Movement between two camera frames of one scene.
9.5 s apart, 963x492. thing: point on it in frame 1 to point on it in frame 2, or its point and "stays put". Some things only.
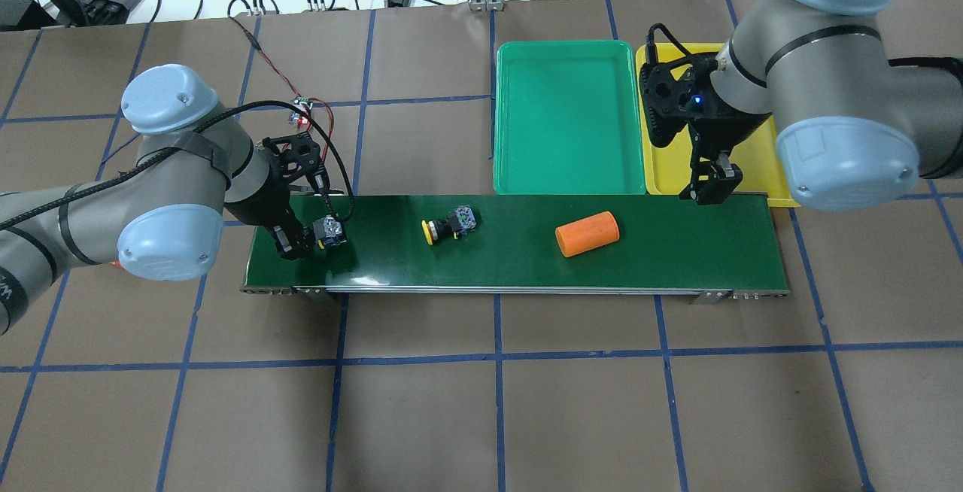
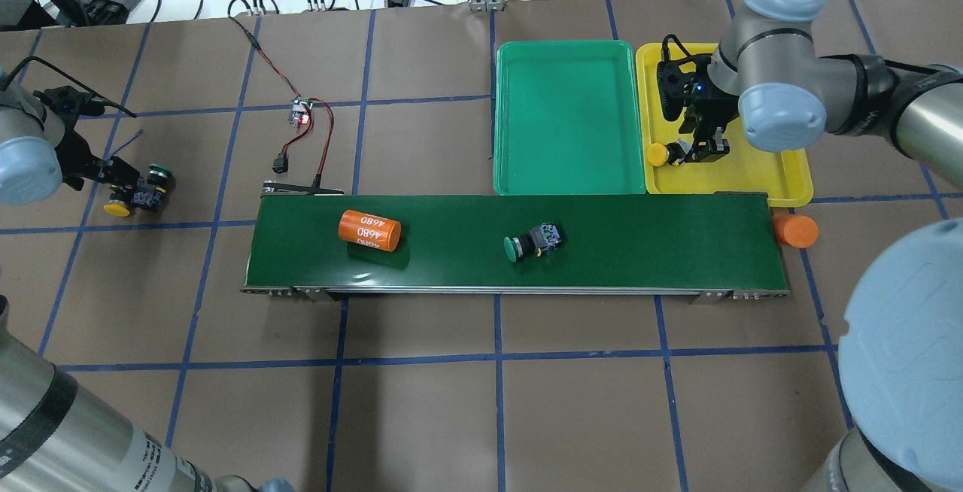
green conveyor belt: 714,246 stays put
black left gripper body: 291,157 to 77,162
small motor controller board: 303,103 stays put
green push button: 328,231 to 540,239
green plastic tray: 566,119 stays put
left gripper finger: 294,241 to 115,171
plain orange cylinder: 587,234 to 795,230
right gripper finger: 715,184 to 709,147
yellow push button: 459,223 to 674,153
